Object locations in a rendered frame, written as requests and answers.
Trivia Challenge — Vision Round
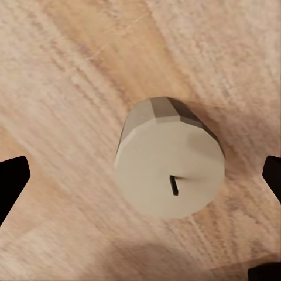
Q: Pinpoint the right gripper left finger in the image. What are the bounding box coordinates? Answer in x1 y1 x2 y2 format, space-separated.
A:
0 156 30 226

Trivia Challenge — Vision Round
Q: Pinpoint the pillar candle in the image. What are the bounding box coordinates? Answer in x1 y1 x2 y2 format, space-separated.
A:
114 97 225 219

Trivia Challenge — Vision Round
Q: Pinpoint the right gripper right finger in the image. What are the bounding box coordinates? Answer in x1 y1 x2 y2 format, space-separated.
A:
262 155 281 203

